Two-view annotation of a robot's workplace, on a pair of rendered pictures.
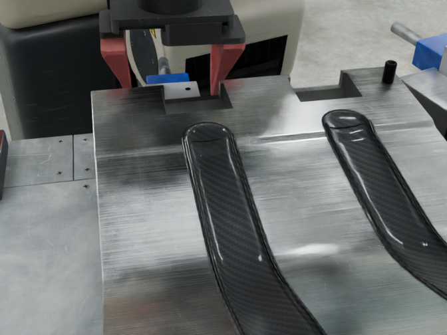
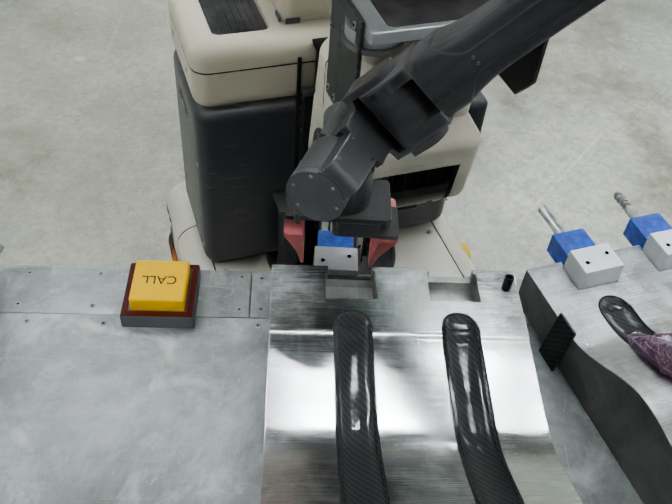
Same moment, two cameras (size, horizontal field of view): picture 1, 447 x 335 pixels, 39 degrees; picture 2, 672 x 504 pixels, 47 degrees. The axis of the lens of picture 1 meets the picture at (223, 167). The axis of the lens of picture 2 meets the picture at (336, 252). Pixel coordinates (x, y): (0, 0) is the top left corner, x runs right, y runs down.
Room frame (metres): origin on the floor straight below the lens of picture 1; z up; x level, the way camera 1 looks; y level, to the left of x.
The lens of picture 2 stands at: (-0.10, -0.02, 1.49)
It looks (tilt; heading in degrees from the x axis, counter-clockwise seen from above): 46 degrees down; 6
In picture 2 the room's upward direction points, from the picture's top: 6 degrees clockwise
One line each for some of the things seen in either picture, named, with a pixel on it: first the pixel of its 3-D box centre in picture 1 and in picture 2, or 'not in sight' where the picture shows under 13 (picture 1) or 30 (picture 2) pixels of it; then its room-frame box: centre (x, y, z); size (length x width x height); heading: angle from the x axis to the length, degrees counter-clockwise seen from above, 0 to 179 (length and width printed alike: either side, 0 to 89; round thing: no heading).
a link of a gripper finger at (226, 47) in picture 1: (199, 54); (362, 233); (0.52, 0.02, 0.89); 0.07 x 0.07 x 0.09; 10
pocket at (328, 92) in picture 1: (320, 104); (449, 296); (0.46, -0.08, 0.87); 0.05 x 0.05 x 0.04; 12
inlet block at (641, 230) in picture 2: not in sight; (645, 228); (0.64, -0.31, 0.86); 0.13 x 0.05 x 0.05; 29
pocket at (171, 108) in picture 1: (195, 115); (349, 293); (0.44, 0.02, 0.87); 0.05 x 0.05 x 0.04; 12
